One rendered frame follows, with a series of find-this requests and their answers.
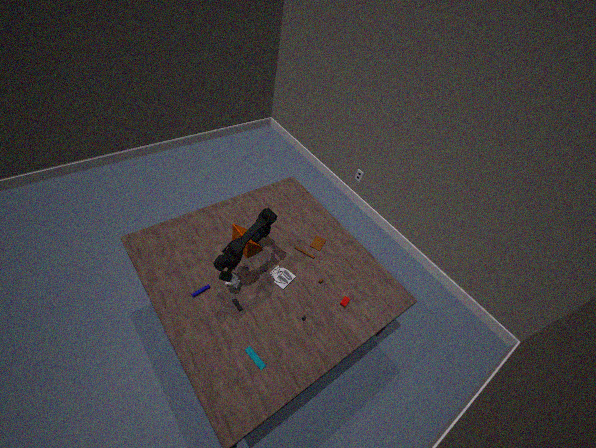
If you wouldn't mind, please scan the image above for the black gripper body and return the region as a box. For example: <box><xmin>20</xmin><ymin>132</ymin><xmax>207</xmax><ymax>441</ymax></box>
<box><xmin>219</xmin><ymin>254</ymin><xmax>243</xmax><ymax>282</ymax></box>

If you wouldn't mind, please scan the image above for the blue flat bar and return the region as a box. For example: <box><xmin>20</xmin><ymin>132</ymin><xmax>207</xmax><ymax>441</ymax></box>
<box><xmin>191</xmin><ymin>285</ymin><xmax>210</xmax><ymax>298</ymax></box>

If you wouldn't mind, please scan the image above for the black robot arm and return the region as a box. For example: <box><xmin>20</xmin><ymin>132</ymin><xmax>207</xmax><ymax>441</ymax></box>
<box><xmin>213</xmin><ymin>208</ymin><xmax>278</xmax><ymax>271</ymax></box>

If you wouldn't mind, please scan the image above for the teal flat bar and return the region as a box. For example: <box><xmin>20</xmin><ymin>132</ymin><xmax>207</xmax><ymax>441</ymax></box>
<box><xmin>244</xmin><ymin>346</ymin><xmax>266</xmax><ymax>370</ymax></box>

